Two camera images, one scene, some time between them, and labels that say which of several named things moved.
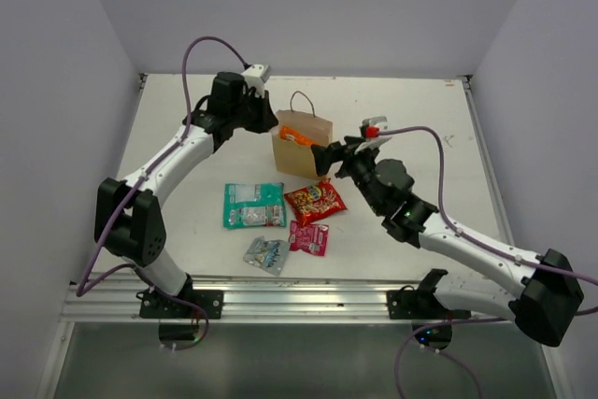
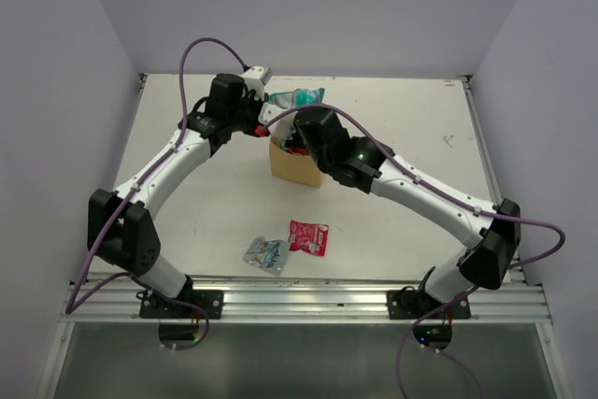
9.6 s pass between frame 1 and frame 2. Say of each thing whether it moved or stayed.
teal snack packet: moved
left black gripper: stayed
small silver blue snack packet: stayed
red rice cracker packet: moved
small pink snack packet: stayed
